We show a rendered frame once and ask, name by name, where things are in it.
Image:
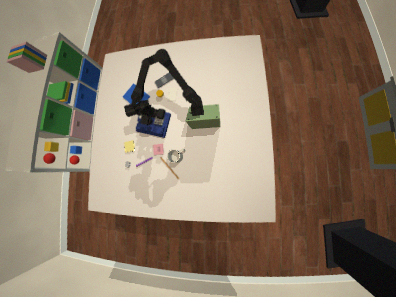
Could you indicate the grey mug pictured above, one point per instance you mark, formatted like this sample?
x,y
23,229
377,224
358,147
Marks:
x,y
173,155

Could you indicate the yellow square pad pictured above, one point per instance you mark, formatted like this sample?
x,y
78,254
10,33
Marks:
x,y
129,146

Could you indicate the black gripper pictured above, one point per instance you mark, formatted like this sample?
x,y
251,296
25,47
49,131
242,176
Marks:
x,y
159,114

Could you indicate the blue phone faceplate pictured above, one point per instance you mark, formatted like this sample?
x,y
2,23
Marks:
x,y
165,125

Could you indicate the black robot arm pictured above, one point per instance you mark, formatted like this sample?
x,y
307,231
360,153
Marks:
x,y
189,93

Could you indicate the blue flat panel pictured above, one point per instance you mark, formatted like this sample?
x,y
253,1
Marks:
x,y
127,95

